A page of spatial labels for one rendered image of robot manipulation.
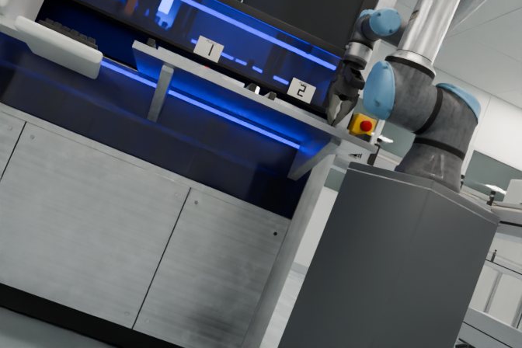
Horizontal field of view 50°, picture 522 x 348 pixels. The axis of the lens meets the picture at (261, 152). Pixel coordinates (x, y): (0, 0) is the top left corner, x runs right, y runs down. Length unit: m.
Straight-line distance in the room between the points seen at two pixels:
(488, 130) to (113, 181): 6.27
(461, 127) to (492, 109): 6.39
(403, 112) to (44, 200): 1.15
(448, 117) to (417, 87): 0.10
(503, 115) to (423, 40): 6.51
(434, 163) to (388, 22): 0.50
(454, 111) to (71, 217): 1.19
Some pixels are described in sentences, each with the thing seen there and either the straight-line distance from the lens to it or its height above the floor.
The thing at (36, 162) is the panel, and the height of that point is 0.47.
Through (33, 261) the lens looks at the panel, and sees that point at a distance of 1.91.
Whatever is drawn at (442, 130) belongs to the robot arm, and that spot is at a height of 0.92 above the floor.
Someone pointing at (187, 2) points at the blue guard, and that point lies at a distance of 1.91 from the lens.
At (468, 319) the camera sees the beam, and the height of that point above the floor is 0.51.
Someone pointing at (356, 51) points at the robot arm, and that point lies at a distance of 1.69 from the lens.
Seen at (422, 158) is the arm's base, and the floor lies 0.84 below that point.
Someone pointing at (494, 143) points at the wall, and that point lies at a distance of 7.67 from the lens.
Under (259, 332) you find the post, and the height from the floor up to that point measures 0.22.
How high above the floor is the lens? 0.63
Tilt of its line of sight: 4 degrees up
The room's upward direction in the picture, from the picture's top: 22 degrees clockwise
